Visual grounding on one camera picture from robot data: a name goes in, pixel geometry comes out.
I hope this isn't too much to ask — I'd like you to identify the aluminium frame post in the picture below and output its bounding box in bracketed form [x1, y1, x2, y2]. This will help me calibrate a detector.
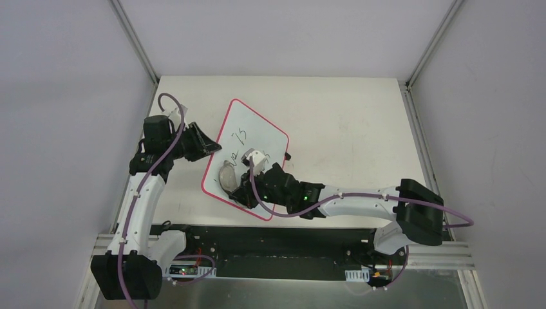
[108, 0, 160, 87]
[405, 0, 466, 91]

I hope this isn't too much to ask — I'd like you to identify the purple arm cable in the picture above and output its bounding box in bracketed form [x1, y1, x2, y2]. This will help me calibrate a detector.
[249, 160, 475, 229]
[117, 93, 186, 309]

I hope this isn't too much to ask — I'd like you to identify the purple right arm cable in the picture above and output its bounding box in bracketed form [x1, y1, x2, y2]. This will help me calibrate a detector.
[249, 160, 475, 229]

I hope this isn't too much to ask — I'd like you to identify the aluminium frame post left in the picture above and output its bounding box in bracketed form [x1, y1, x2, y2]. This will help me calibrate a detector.
[108, 0, 160, 87]

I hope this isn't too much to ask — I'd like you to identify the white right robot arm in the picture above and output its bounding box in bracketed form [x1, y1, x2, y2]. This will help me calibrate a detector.
[218, 162, 443, 264]

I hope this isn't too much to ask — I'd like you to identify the controller board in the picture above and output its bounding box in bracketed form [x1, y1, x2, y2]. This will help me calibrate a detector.
[165, 261, 217, 285]
[344, 266, 395, 288]

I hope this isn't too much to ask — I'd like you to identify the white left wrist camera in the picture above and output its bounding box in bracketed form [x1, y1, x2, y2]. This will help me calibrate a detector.
[162, 105, 187, 129]

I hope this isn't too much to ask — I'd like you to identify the pink-framed whiteboard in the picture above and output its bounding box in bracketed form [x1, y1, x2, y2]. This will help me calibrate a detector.
[201, 98, 289, 221]

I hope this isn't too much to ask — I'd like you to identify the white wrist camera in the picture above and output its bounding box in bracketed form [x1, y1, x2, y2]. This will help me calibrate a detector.
[162, 105, 187, 129]
[241, 148, 268, 176]

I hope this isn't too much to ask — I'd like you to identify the grey eraser cloth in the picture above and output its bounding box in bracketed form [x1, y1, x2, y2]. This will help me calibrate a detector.
[218, 160, 238, 194]

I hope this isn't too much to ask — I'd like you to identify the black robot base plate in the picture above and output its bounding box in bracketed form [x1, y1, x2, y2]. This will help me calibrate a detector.
[150, 223, 406, 281]

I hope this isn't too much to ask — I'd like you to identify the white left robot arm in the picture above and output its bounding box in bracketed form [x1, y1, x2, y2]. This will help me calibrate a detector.
[90, 115, 221, 301]

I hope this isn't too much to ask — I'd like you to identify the left controller board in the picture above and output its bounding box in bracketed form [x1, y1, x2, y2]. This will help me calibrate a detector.
[165, 261, 217, 285]

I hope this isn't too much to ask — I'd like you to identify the aluminium frame post right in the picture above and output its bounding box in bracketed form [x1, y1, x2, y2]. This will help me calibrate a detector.
[405, 0, 466, 91]

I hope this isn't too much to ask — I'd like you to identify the right controller board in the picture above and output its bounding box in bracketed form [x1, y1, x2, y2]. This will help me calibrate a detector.
[344, 266, 395, 288]

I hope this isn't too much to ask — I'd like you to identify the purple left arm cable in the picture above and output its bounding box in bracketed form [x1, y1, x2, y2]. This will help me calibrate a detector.
[117, 93, 186, 309]

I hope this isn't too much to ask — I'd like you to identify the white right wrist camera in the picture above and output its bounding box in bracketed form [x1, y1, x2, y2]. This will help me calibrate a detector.
[241, 148, 268, 176]

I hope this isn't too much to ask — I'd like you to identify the aluminium frame rail front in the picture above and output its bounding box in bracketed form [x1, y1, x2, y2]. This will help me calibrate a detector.
[91, 233, 475, 270]

